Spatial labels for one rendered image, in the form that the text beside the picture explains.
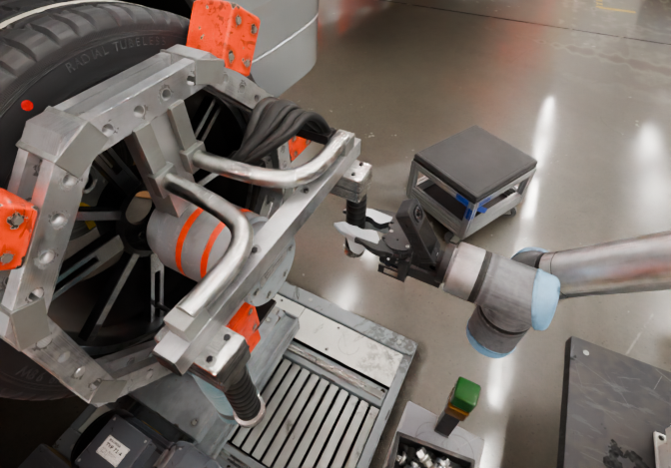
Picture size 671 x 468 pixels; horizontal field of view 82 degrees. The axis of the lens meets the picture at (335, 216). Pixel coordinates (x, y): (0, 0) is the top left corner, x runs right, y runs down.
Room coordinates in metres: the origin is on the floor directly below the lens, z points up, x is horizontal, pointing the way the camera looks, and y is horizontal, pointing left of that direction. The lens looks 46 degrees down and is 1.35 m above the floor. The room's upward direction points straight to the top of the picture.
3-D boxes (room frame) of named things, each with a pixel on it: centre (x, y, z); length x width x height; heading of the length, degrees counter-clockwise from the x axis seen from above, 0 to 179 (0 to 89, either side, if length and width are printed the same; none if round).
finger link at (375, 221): (0.50, -0.06, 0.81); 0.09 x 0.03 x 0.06; 55
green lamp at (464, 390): (0.25, -0.23, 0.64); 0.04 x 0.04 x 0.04; 62
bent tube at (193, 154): (0.47, 0.10, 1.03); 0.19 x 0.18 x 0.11; 62
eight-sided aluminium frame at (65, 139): (0.44, 0.25, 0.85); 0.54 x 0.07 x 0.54; 152
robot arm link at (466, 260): (0.39, -0.22, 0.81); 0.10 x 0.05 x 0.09; 152
